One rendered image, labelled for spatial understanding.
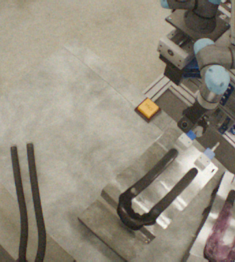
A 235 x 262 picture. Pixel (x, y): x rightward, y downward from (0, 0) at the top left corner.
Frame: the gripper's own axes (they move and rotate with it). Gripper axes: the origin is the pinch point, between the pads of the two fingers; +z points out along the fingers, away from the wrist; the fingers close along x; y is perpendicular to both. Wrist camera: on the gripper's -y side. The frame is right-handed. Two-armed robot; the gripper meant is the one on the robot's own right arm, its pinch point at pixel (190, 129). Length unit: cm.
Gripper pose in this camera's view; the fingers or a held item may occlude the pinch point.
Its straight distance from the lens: 140.8
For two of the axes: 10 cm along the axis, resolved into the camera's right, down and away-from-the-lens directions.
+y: 6.9, -6.4, 3.3
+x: -7.2, -6.5, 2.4
